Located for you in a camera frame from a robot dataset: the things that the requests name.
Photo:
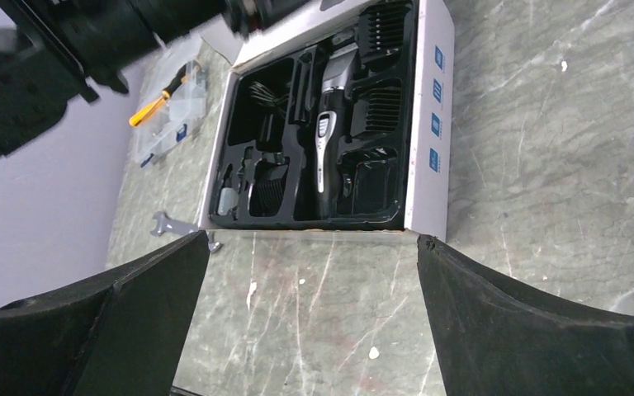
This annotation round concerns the clear plastic organizer box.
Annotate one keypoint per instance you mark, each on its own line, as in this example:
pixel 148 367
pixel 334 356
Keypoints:
pixel 175 121

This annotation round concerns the black comb guard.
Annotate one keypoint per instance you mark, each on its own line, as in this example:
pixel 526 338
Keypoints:
pixel 268 189
pixel 376 110
pixel 381 31

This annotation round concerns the small white oil bottle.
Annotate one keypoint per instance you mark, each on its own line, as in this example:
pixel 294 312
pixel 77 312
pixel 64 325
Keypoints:
pixel 228 201

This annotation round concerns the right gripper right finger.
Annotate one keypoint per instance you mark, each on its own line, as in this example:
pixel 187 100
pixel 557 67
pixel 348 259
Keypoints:
pixel 495 335

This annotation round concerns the white hair clipper box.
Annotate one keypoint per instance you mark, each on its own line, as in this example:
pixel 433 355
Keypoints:
pixel 392 184

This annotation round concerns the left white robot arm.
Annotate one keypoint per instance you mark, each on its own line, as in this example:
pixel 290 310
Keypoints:
pixel 58 50

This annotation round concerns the silver combination wrench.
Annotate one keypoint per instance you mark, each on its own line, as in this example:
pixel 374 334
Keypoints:
pixel 164 224

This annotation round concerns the black silver hair clipper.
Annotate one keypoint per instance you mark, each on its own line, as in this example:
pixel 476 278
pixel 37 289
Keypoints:
pixel 333 121

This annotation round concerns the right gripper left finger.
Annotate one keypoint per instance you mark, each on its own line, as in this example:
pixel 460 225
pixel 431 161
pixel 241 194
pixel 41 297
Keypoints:
pixel 120 332

